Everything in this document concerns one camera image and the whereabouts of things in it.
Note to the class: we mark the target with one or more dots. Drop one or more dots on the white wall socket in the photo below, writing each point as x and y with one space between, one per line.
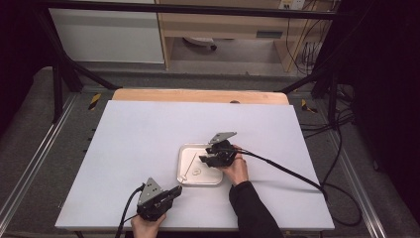
292 4

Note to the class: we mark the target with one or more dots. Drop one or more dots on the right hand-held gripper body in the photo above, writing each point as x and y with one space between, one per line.
224 153

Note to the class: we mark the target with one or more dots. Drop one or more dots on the black metal frame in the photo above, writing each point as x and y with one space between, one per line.
185 9

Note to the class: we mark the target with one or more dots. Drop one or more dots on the person's left hand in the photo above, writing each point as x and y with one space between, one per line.
145 228

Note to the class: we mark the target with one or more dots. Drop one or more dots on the wooden desk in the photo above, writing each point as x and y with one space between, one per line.
224 24

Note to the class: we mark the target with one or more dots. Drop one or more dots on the white cabinet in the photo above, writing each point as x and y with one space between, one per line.
105 36

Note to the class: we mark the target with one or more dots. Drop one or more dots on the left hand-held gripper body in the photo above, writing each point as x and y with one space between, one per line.
152 201

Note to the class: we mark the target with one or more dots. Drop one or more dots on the square metal tray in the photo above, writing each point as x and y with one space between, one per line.
211 177

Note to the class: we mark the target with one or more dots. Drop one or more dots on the person's right hand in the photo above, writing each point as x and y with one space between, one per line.
238 172

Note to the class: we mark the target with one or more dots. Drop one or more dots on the office chair base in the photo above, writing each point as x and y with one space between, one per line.
199 41

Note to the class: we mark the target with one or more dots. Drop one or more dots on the aluminium rail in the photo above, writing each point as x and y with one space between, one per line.
361 188
36 155

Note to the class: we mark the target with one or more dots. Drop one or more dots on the yellow black striped tape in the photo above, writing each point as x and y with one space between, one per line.
307 106
94 101

